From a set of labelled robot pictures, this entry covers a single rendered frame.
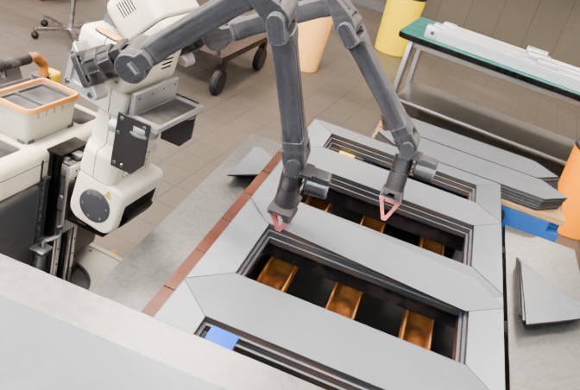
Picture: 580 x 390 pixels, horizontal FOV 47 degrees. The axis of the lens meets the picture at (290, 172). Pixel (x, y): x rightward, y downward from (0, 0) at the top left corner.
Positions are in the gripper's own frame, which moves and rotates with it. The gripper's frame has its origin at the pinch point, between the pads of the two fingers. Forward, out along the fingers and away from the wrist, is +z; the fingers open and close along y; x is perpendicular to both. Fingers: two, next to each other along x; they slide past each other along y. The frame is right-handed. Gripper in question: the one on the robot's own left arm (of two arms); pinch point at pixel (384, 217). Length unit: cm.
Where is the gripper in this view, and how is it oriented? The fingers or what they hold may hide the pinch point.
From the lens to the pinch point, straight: 201.7
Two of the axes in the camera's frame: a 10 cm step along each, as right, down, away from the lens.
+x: -9.3, -3.2, 1.6
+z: -2.8, 9.4, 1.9
